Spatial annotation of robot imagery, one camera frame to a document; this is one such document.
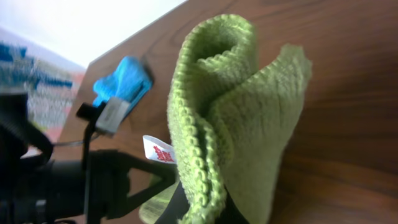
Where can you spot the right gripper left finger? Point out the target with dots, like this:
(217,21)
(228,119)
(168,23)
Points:
(176,209)

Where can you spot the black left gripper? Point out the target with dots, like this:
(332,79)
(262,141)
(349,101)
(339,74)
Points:
(63,189)

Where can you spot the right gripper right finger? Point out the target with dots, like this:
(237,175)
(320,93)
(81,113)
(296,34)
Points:
(231,214)

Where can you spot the light green cloth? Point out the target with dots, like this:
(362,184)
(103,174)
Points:
(229,122)

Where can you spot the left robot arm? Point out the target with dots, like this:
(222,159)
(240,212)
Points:
(24,147)

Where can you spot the folded blue cloth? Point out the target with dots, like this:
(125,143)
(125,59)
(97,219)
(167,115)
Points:
(129,82)

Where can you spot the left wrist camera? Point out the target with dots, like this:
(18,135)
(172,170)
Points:
(112,116)

